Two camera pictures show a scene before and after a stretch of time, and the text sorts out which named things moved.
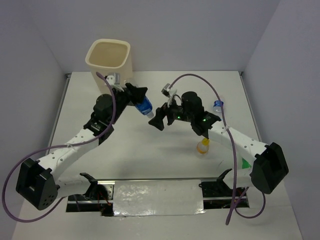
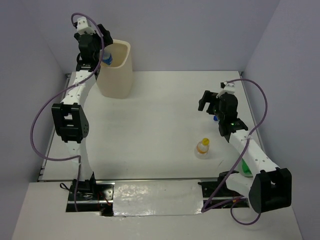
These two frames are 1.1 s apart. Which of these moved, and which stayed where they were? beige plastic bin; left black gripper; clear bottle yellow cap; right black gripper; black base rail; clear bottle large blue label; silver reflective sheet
Moved: left black gripper; clear bottle large blue label; right black gripper
Stayed: clear bottle yellow cap; beige plastic bin; silver reflective sheet; black base rail
